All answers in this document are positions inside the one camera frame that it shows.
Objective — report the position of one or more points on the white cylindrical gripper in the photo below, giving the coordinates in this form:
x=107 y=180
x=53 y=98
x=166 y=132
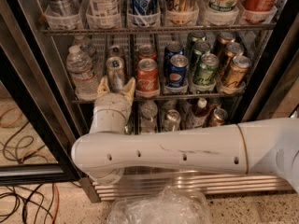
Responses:
x=112 y=103

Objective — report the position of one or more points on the silver redbull can front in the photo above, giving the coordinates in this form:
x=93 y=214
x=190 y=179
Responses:
x=116 y=72

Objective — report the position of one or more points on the silver redbull can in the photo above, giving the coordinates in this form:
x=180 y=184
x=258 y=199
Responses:
x=116 y=72
x=116 y=51

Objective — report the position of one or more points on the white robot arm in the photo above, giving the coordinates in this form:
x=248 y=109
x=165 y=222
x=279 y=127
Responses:
x=263 y=147

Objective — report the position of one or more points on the front red coca-cola can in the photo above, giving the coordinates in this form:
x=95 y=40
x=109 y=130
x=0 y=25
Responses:
x=147 y=75

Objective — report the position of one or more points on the red coca-cola can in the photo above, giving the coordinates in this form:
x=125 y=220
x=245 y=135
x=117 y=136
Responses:
x=147 y=75
x=147 y=51

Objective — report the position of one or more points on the water bottle bottom shelf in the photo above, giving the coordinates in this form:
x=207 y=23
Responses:
x=148 y=116

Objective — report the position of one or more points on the silver redbull can rear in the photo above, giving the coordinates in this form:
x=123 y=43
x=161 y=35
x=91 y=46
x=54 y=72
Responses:
x=116 y=51

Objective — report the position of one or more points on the green can bottom shelf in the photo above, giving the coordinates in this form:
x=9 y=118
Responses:
x=128 y=129

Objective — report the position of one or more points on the rear red coca-cola can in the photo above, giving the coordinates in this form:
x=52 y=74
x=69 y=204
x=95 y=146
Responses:
x=147 y=51

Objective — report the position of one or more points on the front blue pepsi can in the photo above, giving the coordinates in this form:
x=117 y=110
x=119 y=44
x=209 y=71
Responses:
x=176 y=71

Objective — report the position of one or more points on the blue pepsi can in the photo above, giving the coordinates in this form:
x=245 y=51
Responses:
x=176 y=71
x=171 y=49

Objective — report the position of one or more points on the silver can bottom shelf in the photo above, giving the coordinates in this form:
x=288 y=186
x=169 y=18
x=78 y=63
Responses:
x=171 y=120

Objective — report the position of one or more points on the rear blue pepsi can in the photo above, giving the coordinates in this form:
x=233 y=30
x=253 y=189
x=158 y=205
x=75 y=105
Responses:
x=171 y=49

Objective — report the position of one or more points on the front green soda can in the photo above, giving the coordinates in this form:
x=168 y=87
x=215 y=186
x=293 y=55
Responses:
x=205 y=70

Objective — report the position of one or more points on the green soda can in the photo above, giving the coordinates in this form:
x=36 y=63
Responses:
x=205 y=70
x=199 y=48
x=192 y=38

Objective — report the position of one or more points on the white labelled bottle top shelf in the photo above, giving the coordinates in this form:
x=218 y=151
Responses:
x=104 y=0

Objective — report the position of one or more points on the stainless fridge cabinet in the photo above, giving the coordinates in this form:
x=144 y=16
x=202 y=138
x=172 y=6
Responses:
x=32 y=72

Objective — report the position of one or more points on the rear green soda can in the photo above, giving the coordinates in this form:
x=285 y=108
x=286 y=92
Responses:
x=192 y=38

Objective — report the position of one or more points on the middle green soda can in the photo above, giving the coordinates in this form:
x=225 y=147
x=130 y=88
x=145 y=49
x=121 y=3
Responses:
x=199 y=48

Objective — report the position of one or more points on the left glass fridge door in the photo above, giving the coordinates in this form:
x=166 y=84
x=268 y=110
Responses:
x=34 y=148

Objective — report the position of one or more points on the glass fridge door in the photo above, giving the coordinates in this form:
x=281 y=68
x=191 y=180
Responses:
x=273 y=90
x=34 y=148

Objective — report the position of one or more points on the copper can bottom shelf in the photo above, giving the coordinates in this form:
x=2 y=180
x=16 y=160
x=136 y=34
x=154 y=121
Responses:
x=217 y=117

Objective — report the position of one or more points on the front gold soda can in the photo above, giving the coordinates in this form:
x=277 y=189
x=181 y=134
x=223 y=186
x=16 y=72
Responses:
x=236 y=71

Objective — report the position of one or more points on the gold soda can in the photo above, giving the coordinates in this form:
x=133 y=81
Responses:
x=222 y=38
x=236 y=71
x=230 y=50

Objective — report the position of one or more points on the rear gold soda can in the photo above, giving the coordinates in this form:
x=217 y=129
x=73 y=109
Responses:
x=222 y=38

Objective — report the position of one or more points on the middle gold soda can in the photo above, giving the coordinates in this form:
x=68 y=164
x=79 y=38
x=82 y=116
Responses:
x=230 y=50

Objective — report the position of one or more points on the right glass fridge door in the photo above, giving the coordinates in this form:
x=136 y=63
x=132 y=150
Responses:
x=273 y=90

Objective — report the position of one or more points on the front clear water bottle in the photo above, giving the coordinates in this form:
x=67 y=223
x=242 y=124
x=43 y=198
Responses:
x=83 y=74

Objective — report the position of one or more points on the clear water bottle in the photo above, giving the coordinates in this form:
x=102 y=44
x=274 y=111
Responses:
x=87 y=46
x=83 y=74

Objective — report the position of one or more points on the rear clear water bottle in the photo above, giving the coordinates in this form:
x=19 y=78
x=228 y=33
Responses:
x=87 y=46

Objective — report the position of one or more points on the amber juice bottle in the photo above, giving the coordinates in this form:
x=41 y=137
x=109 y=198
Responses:
x=197 y=115

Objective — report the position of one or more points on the crumpled clear plastic wrap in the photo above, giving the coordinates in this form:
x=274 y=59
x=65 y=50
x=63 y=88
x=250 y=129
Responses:
x=169 y=206

